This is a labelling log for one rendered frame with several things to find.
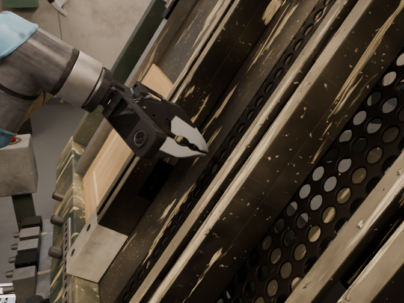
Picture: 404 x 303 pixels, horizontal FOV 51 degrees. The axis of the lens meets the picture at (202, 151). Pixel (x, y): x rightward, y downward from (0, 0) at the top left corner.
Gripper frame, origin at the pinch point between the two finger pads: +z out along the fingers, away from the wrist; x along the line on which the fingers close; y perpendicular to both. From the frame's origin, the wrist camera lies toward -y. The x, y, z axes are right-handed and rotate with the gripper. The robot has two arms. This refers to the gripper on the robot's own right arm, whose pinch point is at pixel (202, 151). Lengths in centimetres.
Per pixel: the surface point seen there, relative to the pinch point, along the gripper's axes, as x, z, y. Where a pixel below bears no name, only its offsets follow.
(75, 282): 38.2, -2.1, 8.3
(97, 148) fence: 29, 1, 60
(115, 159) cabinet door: 22.7, 1.0, 40.3
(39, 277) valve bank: 58, -1, 32
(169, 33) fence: -11, 1, 60
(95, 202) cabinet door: 33.2, 0.9, 34.1
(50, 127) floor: 135, 27, 349
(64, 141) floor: 127, 38, 308
